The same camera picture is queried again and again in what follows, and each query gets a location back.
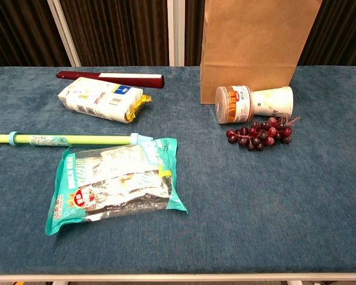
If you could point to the clear plastic snack jar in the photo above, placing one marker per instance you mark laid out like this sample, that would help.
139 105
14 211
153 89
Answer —
240 104

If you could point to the red grape bunch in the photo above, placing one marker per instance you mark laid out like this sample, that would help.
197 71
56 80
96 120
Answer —
261 136

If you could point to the white paper cup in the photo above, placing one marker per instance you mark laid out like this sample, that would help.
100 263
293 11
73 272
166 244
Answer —
273 101

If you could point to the teal seaweed snack package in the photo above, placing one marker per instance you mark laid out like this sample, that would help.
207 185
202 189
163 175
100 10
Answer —
112 184

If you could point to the white noodle pack yellow ends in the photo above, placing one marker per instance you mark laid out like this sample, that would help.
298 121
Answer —
101 99

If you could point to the green tube water pump toy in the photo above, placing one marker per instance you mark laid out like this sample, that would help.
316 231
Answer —
77 139

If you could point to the blue fabric table cover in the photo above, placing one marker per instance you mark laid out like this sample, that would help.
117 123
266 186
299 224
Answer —
255 222

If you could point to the dark brown pleated curtain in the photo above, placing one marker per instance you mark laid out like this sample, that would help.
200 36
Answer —
344 29
118 29
17 29
194 29

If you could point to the maroon folding fan box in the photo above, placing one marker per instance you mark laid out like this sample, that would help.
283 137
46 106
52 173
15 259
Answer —
77 74

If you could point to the brown paper bag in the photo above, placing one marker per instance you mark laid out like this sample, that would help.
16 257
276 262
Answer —
255 44

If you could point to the white aluminium partition post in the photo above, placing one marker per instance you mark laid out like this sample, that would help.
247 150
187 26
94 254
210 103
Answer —
175 29
63 32

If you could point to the white table frame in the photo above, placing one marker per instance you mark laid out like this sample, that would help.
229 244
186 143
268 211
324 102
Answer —
178 278

